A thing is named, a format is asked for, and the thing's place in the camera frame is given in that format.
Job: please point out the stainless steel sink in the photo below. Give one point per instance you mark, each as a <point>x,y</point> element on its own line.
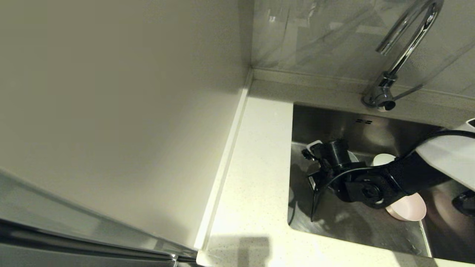
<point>334,230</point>

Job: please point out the pale green bowl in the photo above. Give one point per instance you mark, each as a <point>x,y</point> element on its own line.
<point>382,159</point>

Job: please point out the stainless steel appliance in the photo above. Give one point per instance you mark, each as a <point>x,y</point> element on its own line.
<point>55,230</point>

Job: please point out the light blue bowl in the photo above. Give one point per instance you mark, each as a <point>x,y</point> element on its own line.
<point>353,157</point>

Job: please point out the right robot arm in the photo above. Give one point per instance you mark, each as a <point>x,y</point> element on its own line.
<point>419,174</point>

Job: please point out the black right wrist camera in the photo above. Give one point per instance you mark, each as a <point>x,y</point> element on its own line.
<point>320,181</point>

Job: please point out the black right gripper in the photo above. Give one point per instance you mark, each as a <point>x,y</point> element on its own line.
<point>336,155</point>

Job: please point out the pink bowl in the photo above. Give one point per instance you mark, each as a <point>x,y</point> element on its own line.
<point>408,209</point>

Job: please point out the chrome gooseneck faucet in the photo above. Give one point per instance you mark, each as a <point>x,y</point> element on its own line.
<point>408,48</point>

